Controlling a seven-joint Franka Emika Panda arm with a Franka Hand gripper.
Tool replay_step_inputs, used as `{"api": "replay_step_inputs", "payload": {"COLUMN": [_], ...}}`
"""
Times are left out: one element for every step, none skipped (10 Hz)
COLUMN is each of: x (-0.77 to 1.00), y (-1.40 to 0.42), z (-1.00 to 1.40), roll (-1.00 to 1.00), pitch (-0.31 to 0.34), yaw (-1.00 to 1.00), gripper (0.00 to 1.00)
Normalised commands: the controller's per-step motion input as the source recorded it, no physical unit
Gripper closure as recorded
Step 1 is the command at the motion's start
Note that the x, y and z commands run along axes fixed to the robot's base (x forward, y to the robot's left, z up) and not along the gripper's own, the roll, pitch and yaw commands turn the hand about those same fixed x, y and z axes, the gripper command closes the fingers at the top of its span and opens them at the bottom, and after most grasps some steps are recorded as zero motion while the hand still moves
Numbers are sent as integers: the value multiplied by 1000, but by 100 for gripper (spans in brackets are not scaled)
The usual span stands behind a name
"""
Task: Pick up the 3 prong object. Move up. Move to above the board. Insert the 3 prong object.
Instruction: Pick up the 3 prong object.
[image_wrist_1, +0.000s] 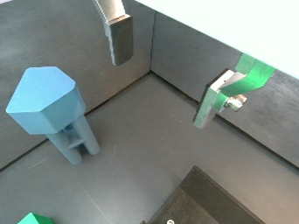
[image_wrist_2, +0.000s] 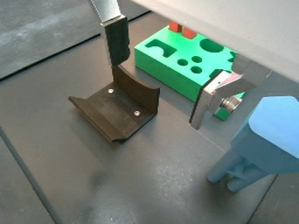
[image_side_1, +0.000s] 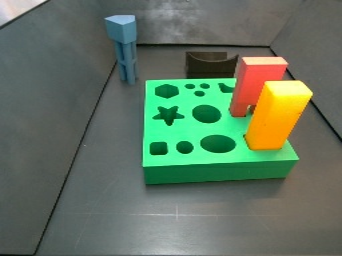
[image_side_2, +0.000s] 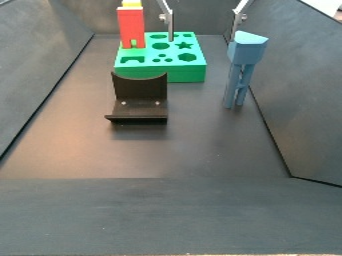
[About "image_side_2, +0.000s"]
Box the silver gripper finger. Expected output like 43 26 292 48
156 0 173 42
230 0 254 40

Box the blue three prong object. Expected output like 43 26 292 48
223 31 268 109

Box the green shape sorter board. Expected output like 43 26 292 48
113 32 207 83

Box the red arch block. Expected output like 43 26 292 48
116 7 145 49

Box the yellow rectangular block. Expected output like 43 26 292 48
121 0 141 8

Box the black curved holder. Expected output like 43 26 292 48
104 73 168 122

